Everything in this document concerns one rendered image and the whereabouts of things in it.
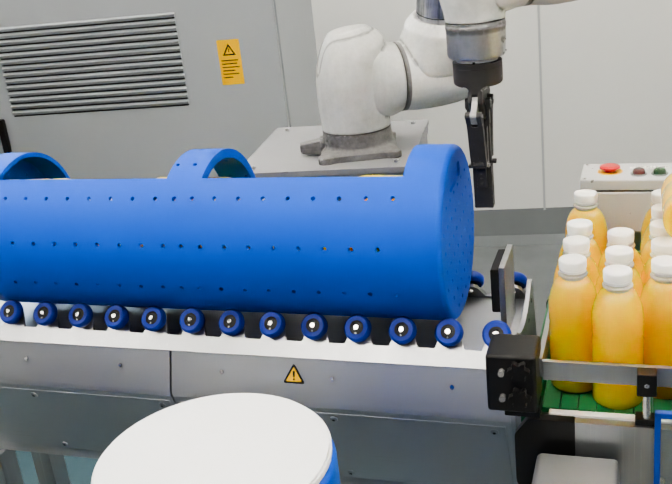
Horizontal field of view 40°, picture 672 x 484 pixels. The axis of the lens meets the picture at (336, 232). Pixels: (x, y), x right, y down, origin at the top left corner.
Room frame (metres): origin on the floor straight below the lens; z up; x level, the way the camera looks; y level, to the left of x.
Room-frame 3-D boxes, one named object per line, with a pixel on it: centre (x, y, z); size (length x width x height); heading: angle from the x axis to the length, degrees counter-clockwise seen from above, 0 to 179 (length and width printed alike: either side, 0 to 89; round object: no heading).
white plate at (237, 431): (0.91, 0.17, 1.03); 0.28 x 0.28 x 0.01
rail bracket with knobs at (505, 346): (1.16, -0.23, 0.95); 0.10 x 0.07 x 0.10; 160
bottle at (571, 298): (1.20, -0.33, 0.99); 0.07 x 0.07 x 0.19
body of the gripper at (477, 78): (1.39, -0.24, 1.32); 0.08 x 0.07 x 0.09; 160
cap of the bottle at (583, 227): (1.34, -0.38, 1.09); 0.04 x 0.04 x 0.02
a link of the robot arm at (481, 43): (1.39, -0.24, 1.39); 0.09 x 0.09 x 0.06
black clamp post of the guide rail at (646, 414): (1.08, -0.39, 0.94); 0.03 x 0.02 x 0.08; 70
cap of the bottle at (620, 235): (1.28, -0.43, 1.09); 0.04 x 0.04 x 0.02
